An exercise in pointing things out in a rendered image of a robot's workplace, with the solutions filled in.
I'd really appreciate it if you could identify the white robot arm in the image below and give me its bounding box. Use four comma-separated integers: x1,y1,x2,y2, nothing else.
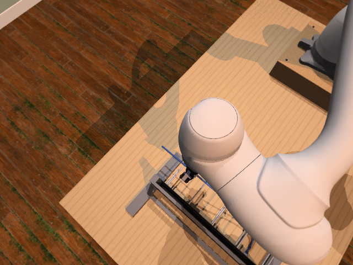
178,0,353,265

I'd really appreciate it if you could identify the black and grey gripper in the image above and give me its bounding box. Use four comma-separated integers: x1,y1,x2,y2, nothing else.
179,166,198,183

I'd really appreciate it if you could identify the grey metal rack with patch panel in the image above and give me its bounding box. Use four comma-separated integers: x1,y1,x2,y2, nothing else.
125,157,282,265

